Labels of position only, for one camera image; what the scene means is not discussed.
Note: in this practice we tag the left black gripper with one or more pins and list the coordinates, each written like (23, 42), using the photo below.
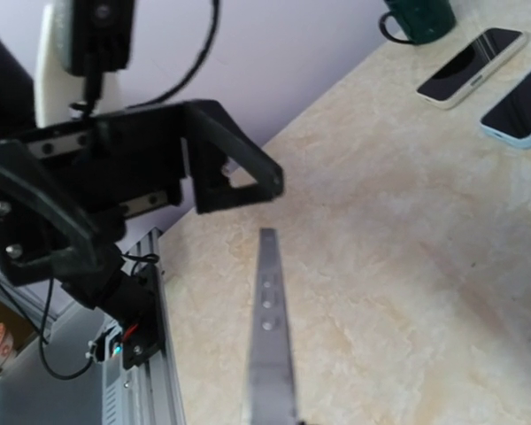
(112, 160)

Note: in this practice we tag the black phone silver edge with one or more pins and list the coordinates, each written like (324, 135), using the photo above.
(270, 389)

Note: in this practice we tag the light blue phone case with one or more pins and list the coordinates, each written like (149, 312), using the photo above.
(513, 139)

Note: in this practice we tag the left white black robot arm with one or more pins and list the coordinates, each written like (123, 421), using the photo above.
(109, 289)

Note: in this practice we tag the dark green cup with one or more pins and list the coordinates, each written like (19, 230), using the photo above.
(422, 21)

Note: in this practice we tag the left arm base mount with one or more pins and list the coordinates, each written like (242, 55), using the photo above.
(144, 335)

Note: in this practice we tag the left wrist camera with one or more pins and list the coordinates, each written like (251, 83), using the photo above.
(82, 47)

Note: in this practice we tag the front aluminium rail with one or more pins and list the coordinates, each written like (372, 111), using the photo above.
(140, 382)

